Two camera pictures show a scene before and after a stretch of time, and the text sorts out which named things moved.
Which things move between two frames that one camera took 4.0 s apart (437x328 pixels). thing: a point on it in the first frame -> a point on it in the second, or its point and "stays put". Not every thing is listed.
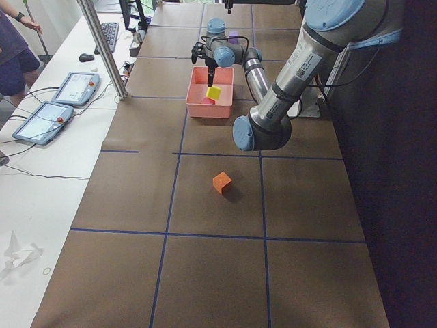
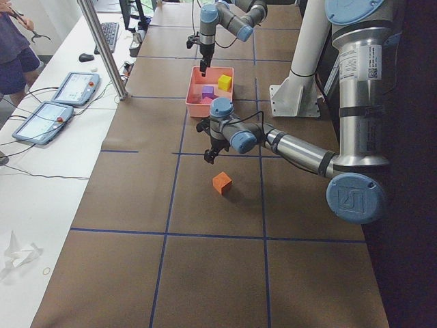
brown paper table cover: (181, 229) stays put
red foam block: (207, 100) stays put
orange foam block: (220, 181) stays put
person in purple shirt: (18, 62) stays put
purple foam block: (233, 34) -> (207, 91)
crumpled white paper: (17, 254) stays put
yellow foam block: (214, 92) -> (224, 83)
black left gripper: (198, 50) -> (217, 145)
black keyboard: (110, 31) stays put
